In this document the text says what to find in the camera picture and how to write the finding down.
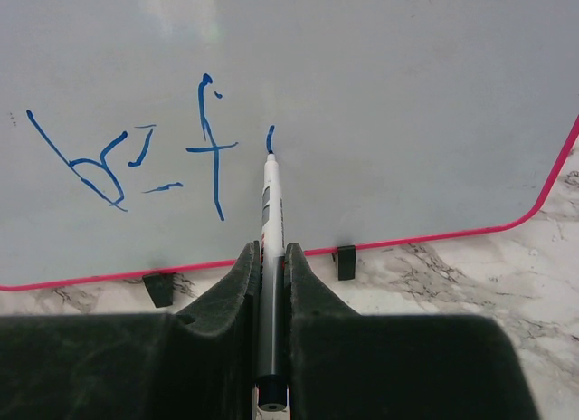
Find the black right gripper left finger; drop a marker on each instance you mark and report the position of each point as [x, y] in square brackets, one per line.
[194, 364]

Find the white blue whiteboard marker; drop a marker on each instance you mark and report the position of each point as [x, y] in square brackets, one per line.
[270, 375]

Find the black whiteboard stand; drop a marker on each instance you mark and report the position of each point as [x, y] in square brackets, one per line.
[160, 285]

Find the pink framed whiteboard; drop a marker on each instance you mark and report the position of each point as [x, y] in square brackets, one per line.
[134, 132]

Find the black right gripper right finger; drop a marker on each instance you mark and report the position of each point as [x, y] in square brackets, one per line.
[345, 365]

